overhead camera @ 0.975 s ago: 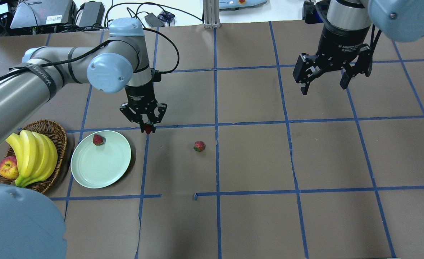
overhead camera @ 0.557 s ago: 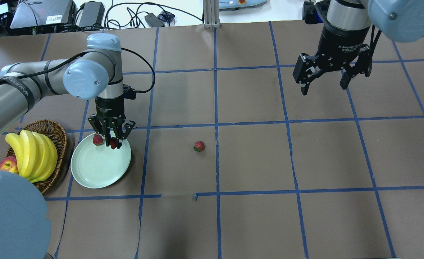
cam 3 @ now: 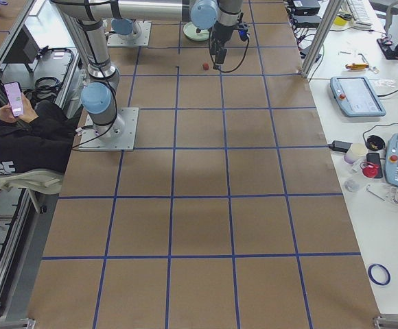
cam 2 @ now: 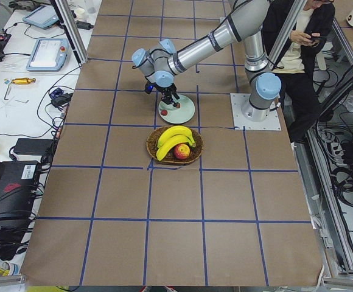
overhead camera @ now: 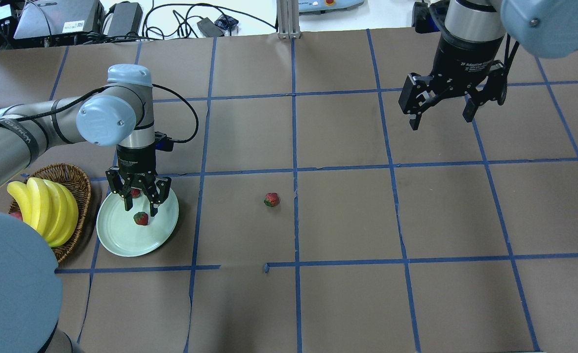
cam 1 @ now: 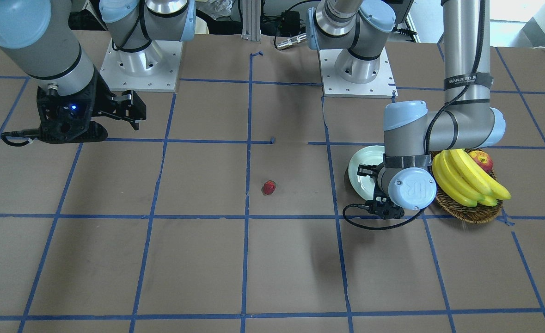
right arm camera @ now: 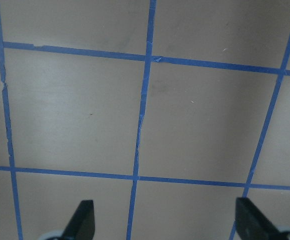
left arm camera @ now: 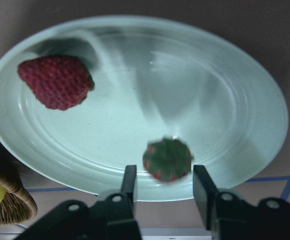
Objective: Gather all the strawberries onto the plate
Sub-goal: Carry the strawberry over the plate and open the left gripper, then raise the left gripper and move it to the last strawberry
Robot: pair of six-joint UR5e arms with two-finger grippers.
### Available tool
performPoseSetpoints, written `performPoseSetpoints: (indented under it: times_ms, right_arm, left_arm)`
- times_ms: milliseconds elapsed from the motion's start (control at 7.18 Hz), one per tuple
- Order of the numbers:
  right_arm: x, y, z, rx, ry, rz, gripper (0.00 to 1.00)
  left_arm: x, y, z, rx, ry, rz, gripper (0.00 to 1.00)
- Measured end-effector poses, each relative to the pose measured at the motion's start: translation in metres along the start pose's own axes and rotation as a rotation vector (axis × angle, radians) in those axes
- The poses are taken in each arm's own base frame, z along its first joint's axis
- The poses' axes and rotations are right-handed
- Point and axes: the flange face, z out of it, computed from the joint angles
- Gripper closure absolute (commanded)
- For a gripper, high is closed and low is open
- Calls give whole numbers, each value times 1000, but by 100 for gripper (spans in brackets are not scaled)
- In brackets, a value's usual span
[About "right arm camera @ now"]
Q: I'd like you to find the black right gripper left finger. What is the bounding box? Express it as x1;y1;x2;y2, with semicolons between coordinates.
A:
62;200;96;240

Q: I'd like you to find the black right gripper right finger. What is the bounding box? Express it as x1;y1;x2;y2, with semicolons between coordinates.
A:
235;197;290;240

